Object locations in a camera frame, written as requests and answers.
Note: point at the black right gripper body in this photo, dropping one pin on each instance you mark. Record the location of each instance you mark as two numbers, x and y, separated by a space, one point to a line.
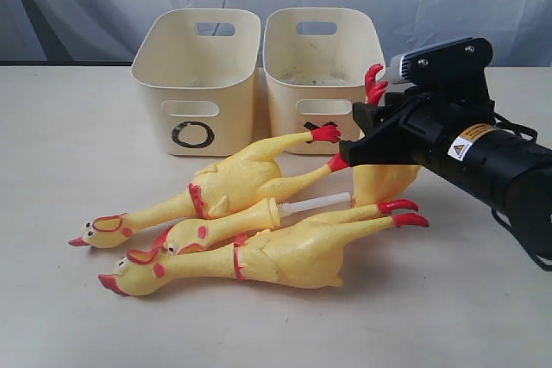
425 119

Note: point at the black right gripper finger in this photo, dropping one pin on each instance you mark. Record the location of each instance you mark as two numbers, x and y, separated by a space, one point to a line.
388 144
390 116

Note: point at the headless chicken body piece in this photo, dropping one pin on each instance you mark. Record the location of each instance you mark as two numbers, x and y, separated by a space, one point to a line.
379 183

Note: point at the whole rubber chicken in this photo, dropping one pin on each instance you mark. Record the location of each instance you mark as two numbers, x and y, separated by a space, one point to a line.
307 255
222 188

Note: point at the broken chicken head piece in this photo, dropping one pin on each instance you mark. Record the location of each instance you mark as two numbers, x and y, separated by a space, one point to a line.
197 235

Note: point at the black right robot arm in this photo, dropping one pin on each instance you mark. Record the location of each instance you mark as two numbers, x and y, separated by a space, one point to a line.
463 144

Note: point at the cream bin marked X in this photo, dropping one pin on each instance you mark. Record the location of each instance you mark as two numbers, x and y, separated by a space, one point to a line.
315 60

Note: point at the cream bin marked O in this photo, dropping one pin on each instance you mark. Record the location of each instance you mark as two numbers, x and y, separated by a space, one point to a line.
196 72

